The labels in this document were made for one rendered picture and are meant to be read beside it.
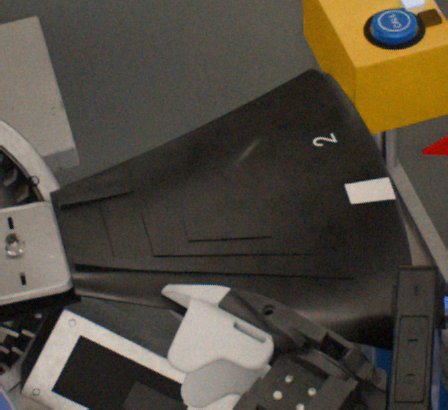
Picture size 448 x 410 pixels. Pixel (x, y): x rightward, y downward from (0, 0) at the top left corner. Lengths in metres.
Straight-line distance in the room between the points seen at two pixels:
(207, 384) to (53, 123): 0.66
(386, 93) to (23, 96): 0.48
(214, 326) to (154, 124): 1.02
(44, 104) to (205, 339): 0.72
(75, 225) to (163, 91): 0.89
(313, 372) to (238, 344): 0.05
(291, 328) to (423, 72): 0.46
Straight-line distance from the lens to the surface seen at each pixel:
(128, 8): 1.66
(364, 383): 0.76
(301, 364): 0.77
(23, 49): 1.54
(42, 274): 0.85
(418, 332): 0.78
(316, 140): 0.92
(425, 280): 0.80
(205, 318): 0.80
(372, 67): 1.15
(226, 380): 0.82
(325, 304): 0.85
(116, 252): 0.85
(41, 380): 0.98
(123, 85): 1.73
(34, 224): 0.89
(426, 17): 1.18
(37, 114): 1.46
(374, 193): 0.90
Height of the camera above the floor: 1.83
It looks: 45 degrees down
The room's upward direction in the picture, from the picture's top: 7 degrees counter-clockwise
